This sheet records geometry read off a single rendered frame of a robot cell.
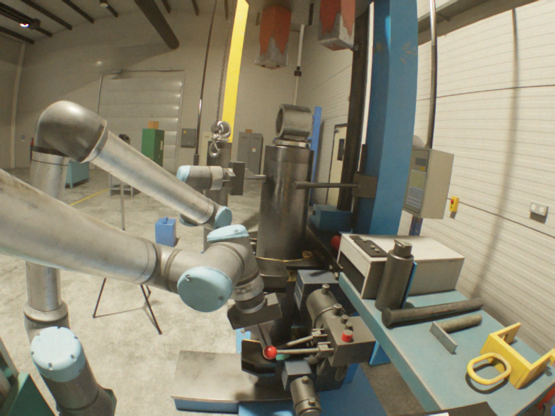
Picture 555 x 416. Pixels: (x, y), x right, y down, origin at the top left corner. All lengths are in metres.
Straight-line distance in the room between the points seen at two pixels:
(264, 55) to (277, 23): 0.18
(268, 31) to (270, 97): 10.66
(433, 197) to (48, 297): 1.77
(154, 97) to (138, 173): 11.81
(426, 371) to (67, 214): 0.69
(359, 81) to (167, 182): 1.04
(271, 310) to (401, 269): 0.35
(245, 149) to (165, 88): 4.53
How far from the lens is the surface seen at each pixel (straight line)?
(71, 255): 0.36
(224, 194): 2.45
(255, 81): 12.07
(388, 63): 1.27
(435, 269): 0.95
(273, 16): 1.39
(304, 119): 1.11
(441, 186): 1.67
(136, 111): 12.69
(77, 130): 0.62
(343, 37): 1.09
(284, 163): 1.06
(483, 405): 0.63
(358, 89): 1.41
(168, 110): 12.20
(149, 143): 8.27
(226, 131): 2.48
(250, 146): 11.23
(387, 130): 1.21
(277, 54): 1.33
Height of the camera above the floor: 1.47
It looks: 13 degrees down
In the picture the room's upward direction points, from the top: 6 degrees clockwise
